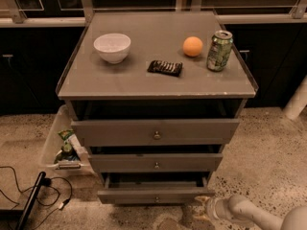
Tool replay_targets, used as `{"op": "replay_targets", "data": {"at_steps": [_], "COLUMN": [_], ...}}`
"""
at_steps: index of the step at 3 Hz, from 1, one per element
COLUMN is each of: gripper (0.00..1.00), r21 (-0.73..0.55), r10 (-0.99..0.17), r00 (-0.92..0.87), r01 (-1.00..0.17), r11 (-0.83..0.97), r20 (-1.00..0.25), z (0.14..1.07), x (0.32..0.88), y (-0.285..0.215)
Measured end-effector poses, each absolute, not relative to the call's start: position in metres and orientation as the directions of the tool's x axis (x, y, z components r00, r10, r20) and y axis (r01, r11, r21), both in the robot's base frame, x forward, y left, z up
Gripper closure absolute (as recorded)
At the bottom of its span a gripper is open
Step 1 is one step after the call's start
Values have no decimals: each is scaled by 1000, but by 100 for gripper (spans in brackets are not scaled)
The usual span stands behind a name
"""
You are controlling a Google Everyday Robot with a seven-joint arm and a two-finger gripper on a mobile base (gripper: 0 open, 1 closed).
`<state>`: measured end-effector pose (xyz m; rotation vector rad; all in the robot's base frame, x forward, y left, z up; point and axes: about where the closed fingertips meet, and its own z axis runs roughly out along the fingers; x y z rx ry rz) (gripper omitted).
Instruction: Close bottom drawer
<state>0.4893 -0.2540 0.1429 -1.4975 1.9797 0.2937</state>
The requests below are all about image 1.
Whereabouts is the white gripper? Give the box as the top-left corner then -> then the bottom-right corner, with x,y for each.
193,195 -> 231,221

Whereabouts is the grey bottom drawer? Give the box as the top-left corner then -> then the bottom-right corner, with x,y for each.
98,172 -> 215,205

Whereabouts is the grey drawer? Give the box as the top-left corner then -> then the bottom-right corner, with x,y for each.
89,145 -> 223,173
98,172 -> 215,205
71,119 -> 239,147

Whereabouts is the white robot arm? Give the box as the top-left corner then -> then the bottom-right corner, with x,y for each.
194,195 -> 307,230

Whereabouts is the grey middle drawer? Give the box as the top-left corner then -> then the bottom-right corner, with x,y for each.
89,145 -> 223,173

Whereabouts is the grey drawer cabinet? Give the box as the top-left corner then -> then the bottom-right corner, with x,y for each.
55,11 -> 259,187

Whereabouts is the grey top drawer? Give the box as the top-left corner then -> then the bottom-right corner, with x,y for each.
71,119 -> 239,147

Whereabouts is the green chip bag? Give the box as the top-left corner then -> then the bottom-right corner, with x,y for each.
54,129 -> 80,164

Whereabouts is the black snack bar wrapper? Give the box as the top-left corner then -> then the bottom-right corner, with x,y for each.
147,60 -> 183,77

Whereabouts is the green soda can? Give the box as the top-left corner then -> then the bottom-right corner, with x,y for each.
206,30 -> 233,72

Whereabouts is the orange fruit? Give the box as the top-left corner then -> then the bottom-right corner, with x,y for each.
182,36 -> 203,57

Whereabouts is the clear plastic bin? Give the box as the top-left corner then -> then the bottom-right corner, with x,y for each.
39,105 -> 93,177

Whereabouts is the black flat bar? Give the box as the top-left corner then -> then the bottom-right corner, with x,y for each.
14,172 -> 46,230

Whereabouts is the white ceramic bowl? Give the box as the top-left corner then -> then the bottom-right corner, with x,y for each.
93,34 -> 131,64

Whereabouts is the white cylindrical post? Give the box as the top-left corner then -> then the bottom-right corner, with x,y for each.
283,76 -> 307,120

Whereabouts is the black cable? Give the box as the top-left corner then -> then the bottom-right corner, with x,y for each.
0,166 -> 73,230

